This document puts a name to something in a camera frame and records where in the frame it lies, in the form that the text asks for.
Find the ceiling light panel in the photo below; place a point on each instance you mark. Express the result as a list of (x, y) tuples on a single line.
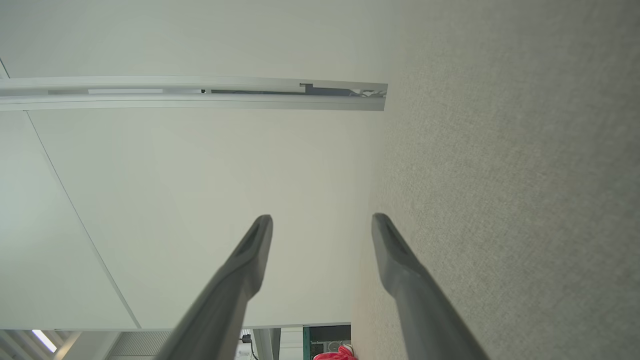
[(45, 341)]

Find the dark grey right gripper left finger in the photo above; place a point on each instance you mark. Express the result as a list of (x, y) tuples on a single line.
[(225, 300)]

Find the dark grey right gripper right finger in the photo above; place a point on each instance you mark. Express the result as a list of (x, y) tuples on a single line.
[(420, 310)]

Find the grey aluminium partition post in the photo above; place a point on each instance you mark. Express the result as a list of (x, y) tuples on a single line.
[(150, 102)]

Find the black computer tower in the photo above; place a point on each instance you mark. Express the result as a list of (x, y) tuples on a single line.
[(330, 337)]

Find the teal board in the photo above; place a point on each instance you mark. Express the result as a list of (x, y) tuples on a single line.
[(305, 345)]

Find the red and white basketball jersey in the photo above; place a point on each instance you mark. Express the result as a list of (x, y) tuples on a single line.
[(332, 355)]

